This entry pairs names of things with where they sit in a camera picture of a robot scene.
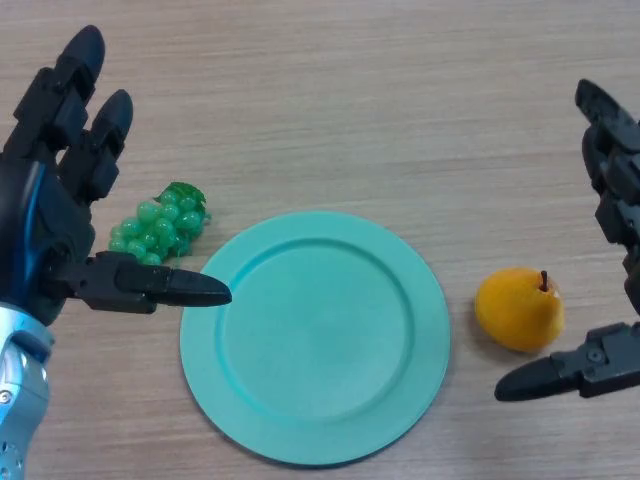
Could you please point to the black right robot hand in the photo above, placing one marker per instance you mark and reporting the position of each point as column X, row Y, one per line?
column 612, row 150

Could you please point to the yellow pear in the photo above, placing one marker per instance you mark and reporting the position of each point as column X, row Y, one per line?
column 520, row 310

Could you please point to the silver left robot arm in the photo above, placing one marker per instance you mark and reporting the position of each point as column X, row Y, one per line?
column 20, row 390

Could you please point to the green grape bunch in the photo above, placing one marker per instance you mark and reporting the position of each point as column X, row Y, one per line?
column 160, row 227

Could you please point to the green plate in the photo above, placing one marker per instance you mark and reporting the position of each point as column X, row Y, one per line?
column 315, row 340

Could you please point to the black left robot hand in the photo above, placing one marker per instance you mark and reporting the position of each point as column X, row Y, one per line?
column 45, row 215

